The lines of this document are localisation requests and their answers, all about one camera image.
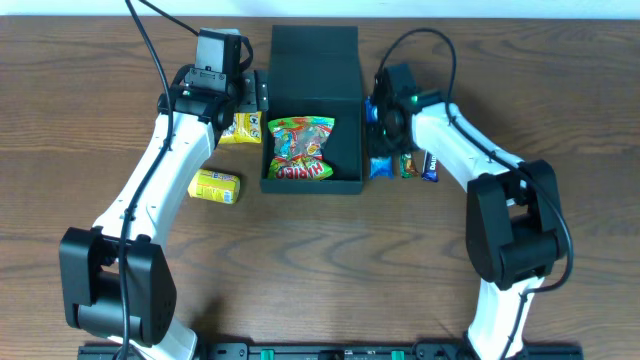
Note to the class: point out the green red Milo bar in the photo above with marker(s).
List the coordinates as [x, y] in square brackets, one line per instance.
[407, 166]

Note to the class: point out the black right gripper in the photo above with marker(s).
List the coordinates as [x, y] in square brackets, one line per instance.
[375, 142]

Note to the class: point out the colourful Haribo gummy bag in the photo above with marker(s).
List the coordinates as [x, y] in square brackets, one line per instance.
[298, 148]

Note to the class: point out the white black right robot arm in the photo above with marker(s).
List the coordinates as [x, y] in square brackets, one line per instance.
[514, 232]

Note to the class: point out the blue Dairy Milk bar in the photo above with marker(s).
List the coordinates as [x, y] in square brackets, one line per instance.
[430, 168]

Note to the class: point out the black open cardboard box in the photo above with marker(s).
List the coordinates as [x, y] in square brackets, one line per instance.
[315, 70]

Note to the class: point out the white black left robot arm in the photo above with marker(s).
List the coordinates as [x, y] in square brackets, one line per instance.
[115, 278]

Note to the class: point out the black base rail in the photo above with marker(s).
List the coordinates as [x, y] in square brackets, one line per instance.
[421, 351]

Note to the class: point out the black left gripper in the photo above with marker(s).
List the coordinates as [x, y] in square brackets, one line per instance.
[258, 91]

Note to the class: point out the yellow candy canister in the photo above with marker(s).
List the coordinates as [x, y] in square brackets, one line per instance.
[214, 186]

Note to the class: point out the yellow snack bag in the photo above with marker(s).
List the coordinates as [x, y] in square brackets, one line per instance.
[246, 128]

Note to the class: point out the blue Oreo cookie pack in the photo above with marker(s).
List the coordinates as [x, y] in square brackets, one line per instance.
[379, 165]

